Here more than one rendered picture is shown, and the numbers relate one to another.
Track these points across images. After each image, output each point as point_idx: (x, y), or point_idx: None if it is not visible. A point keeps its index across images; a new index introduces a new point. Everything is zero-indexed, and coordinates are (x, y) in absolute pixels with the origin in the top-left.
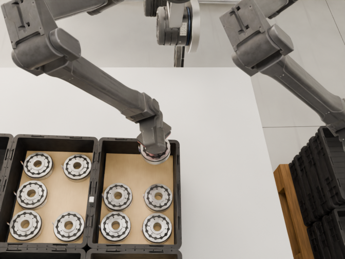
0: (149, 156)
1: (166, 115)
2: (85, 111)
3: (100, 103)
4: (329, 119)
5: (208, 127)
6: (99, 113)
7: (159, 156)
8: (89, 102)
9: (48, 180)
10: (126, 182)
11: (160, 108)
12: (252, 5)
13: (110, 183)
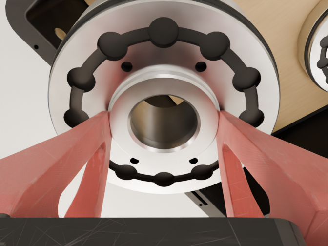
0: (254, 103)
1: (4, 91)
2: (144, 209)
3: (107, 202)
4: None
5: None
6: (126, 192)
7: (209, 37)
8: (123, 216)
9: None
10: (276, 56)
11: (3, 112)
12: None
13: (310, 93)
